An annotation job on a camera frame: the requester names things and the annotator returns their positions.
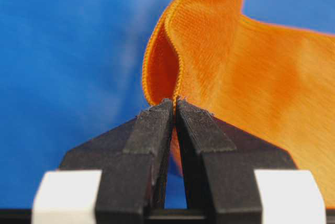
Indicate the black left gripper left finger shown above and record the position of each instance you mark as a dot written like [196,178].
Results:
[133,158]

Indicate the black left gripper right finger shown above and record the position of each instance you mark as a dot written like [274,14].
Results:
[218,163]

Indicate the orange towel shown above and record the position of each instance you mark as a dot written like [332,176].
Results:
[274,82]

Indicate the blue table cloth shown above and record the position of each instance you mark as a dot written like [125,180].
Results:
[70,70]

